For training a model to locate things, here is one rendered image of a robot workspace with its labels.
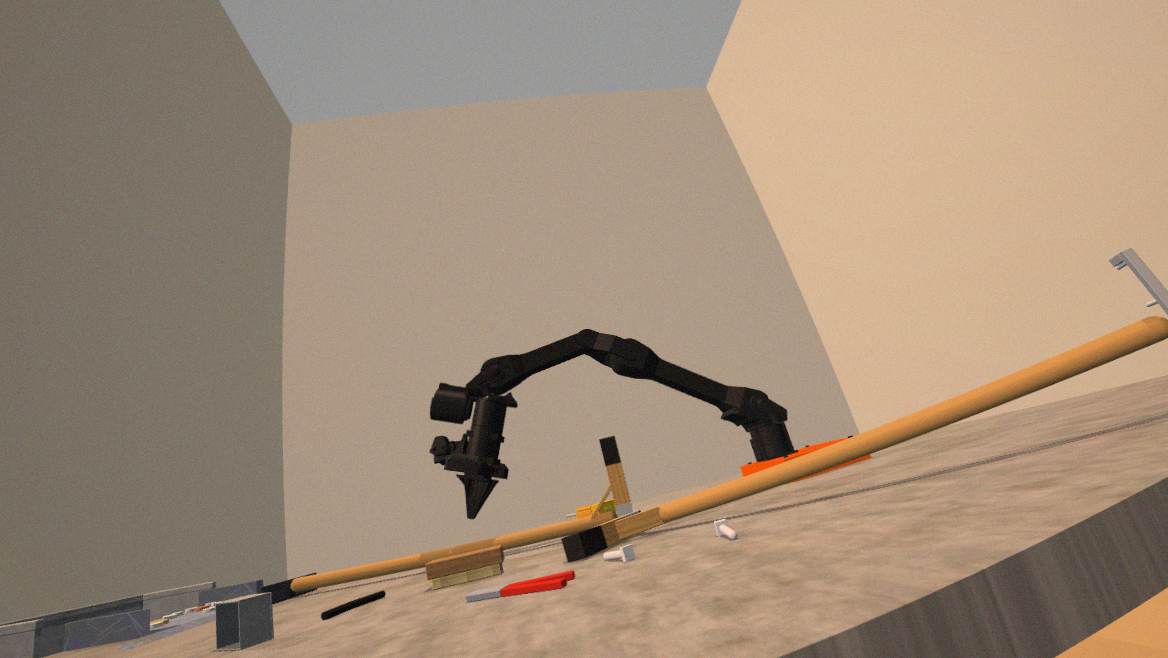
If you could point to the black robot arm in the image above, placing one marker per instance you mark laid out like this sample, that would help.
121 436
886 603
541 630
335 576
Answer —
628 357

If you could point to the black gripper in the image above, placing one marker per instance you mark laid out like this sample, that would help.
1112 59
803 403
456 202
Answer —
479 464

